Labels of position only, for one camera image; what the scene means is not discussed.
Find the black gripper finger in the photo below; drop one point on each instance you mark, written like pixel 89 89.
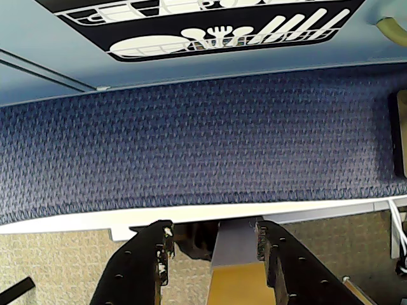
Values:
pixel 302 276
pixel 133 273

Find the black dishwasher sticker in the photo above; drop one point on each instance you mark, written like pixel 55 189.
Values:
pixel 178 19

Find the blue toy kitchen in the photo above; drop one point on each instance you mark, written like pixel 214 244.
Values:
pixel 38 28

